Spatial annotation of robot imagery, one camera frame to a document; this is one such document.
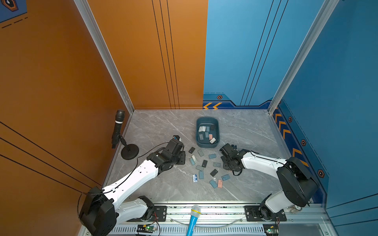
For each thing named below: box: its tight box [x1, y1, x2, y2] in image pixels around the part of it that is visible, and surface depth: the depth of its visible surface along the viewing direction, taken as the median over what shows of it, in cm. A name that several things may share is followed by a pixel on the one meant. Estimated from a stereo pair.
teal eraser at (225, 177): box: [220, 174, 231, 181], surface depth 87 cm
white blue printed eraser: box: [192, 174, 198, 183], surface depth 86 cm
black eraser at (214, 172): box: [209, 168, 219, 177], surface depth 89 cm
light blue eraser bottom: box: [209, 179, 219, 189], surface depth 84 cm
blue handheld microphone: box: [186, 204, 202, 236], surface depth 71 cm
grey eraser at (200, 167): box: [195, 164, 205, 172], surface depth 91 cm
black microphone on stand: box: [111, 110, 140, 161], surface depth 81 cm
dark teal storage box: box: [195, 116, 221, 149], surface depth 105 cm
